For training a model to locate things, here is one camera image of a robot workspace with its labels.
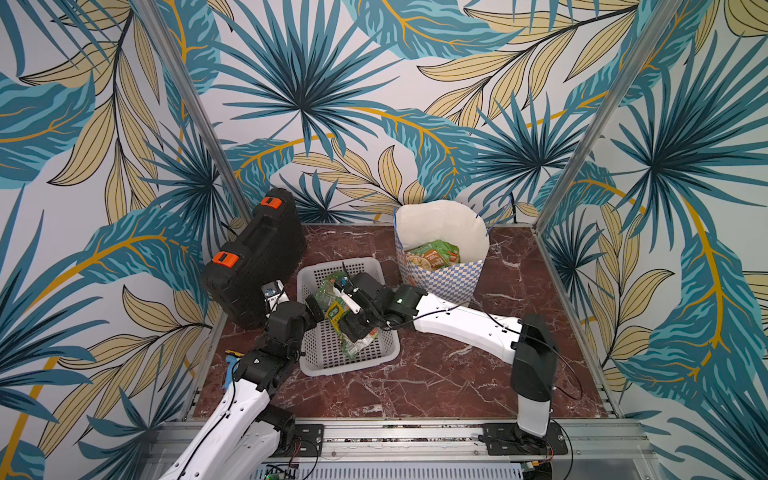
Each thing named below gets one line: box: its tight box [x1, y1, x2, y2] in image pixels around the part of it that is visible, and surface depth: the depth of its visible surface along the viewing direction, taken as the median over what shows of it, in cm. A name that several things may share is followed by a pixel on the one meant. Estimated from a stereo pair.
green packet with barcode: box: [340, 328, 379, 359], surface depth 88 cm
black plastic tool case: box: [202, 188, 306, 330], surface depth 83 cm
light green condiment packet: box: [409, 239, 461, 264], surface depth 105 cm
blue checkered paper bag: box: [393, 200, 490, 305], surface depth 91 cm
